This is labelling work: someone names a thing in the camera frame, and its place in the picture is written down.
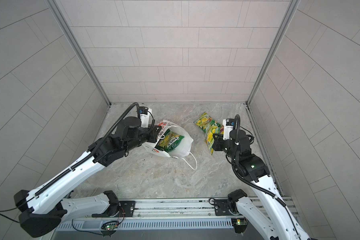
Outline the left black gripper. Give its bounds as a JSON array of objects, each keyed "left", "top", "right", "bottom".
[{"left": 121, "top": 124, "right": 163, "bottom": 154}]

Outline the white floral paper bag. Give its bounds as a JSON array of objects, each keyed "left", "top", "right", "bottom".
[{"left": 143, "top": 120, "right": 198, "bottom": 171}]

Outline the green Fox's candy pack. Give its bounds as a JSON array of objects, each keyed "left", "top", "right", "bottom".
[{"left": 194, "top": 112, "right": 221, "bottom": 133}]

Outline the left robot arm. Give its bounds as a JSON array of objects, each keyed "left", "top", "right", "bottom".
[{"left": 14, "top": 117, "right": 162, "bottom": 238}]

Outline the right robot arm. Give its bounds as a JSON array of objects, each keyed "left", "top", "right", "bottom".
[{"left": 213, "top": 129, "right": 310, "bottom": 240}]

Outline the right circuit board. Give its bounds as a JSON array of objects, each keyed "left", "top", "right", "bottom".
[{"left": 231, "top": 218, "right": 249, "bottom": 234}]

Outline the circuit board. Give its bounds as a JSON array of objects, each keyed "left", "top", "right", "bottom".
[
  {"left": 231, "top": 218, "right": 249, "bottom": 234},
  {"left": 101, "top": 221, "right": 119, "bottom": 238}
]

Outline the left circuit board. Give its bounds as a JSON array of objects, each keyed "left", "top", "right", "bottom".
[{"left": 101, "top": 221, "right": 119, "bottom": 238}]

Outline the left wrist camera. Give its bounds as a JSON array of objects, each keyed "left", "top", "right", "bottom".
[{"left": 139, "top": 106, "right": 152, "bottom": 128}]

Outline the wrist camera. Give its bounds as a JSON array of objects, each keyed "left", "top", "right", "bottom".
[
  {"left": 139, "top": 106, "right": 152, "bottom": 128},
  {"left": 223, "top": 119, "right": 235, "bottom": 140}
]

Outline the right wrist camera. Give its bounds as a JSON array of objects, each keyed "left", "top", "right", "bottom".
[{"left": 223, "top": 119, "right": 235, "bottom": 140}]

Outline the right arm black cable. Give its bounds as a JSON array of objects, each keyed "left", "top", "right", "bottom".
[{"left": 224, "top": 113, "right": 302, "bottom": 238}]

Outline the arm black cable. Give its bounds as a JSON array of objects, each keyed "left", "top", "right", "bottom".
[
  {"left": 224, "top": 113, "right": 302, "bottom": 238},
  {"left": 0, "top": 101, "right": 156, "bottom": 224}
]

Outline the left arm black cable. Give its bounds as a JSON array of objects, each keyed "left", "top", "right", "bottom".
[{"left": 0, "top": 101, "right": 156, "bottom": 224}]

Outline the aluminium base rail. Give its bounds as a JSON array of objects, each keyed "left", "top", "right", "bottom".
[{"left": 46, "top": 196, "right": 299, "bottom": 221}]

